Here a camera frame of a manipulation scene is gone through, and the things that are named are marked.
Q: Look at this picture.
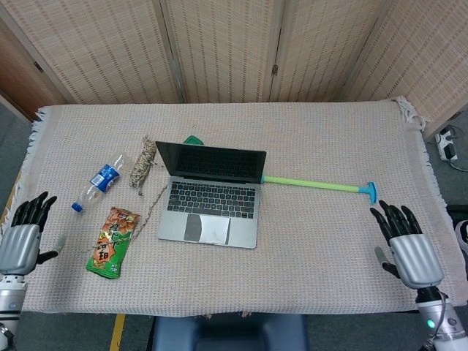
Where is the silver laptop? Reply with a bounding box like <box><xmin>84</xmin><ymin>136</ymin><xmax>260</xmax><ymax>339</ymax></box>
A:
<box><xmin>155</xmin><ymin>140</ymin><xmax>268</xmax><ymax>250</ymax></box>

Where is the clear bottle with blue label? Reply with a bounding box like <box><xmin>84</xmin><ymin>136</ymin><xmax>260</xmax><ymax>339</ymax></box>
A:
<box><xmin>71</xmin><ymin>153</ymin><xmax>126</xmax><ymax>214</ymax></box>

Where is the white power strip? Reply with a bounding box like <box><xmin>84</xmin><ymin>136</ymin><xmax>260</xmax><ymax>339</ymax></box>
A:
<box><xmin>434</xmin><ymin>126</ymin><xmax>459</xmax><ymax>162</ymax></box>

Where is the green orange snack bag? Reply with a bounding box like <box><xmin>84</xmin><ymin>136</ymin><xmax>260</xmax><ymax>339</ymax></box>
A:
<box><xmin>86</xmin><ymin>206</ymin><xmax>141</xmax><ymax>280</ymax></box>

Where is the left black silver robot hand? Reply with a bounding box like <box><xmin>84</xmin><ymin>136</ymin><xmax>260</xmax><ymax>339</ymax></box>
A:
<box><xmin>0</xmin><ymin>191</ymin><xmax>67</xmax><ymax>276</ymax></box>

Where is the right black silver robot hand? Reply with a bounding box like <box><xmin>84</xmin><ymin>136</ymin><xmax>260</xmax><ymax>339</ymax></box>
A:
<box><xmin>369</xmin><ymin>200</ymin><xmax>445</xmax><ymax>290</ymax></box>

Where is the woven folding screen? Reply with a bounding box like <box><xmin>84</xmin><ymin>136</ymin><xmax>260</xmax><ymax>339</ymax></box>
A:
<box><xmin>0</xmin><ymin>0</ymin><xmax>468</xmax><ymax>127</ymax></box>

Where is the beige woven tablecloth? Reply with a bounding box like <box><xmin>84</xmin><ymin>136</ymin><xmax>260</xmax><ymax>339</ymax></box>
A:
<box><xmin>5</xmin><ymin>95</ymin><xmax>468</xmax><ymax>319</ymax></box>

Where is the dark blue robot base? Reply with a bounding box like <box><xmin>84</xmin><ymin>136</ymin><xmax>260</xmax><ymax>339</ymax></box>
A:
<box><xmin>151</xmin><ymin>313</ymin><xmax>308</xmax><ymax>351</ymax></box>

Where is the green blue water pump tube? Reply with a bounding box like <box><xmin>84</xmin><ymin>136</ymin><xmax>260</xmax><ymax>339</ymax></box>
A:
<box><xmin>260</xmin><ymin>175</ymin><xmax>380</xmax><ymax>205</ymax></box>

